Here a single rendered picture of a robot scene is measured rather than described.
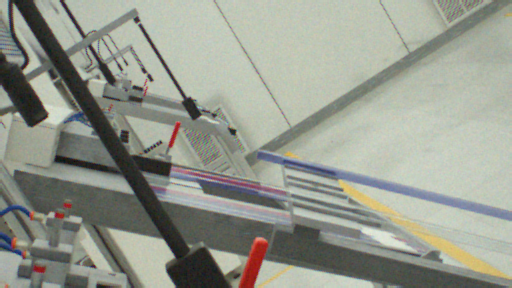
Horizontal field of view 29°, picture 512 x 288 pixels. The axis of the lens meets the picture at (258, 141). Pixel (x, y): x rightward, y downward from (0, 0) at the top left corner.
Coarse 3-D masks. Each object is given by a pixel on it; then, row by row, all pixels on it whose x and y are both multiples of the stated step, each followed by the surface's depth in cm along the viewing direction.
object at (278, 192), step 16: (272, 192) 103; (288, 192) 103; (336, 208) 103; (352, 208) 103; (368, 208) 104; (384, 224) 104; (400, 224) 104; (416, 224) 104; (432, 224) 105; (464, 240) 104; (480, 240) 104; (496, 240) 105
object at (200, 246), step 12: (192, 252) 46; (204, 252) 46; (168, 264) 46; (180, 264) 46; (192, 264) 46; (204, 264) 46; (216, 264) 46; (180, 276) 46; (192, 276) 46; (204, 276) 46; (216, 276) 46
